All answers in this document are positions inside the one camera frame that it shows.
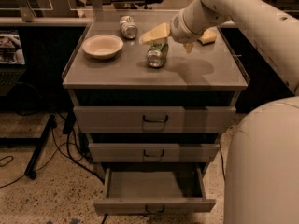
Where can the yellow sponge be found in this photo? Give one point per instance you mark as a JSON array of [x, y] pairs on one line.
[[208, 37]]

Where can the silver red soda can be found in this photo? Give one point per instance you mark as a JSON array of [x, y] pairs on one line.
[[128, 27]]

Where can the top grey drawer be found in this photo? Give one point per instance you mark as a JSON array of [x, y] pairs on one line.
[[153, 119]]

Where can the grey drawer cabinet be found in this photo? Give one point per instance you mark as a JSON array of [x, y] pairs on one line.
[[208, 76]]

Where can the black keyboard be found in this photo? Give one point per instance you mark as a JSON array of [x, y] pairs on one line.
[[8, 78]]

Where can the monitor screen at left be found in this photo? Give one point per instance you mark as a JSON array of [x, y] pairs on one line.
[[10, 47]]

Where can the black stand leg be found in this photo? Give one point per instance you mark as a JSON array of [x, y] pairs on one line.
[[30, 170]]

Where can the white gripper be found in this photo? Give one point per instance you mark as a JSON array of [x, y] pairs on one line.
[[179, 29]]

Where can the grey drawer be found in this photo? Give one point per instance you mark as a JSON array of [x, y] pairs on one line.
[[153, 119], [153, 189], [153, 152]]

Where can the green soda can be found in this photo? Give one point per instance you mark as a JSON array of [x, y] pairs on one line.
[[157, 55]]

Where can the bottom grey drawer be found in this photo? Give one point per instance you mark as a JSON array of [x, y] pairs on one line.
[[153, 189]]

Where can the white bowl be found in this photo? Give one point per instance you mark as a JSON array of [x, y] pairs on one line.
[[102, 47]]

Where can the middle grey drawer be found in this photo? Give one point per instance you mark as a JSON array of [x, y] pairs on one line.
[[153, 152]]

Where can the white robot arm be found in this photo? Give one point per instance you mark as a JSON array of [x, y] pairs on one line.
[[262, 168]]

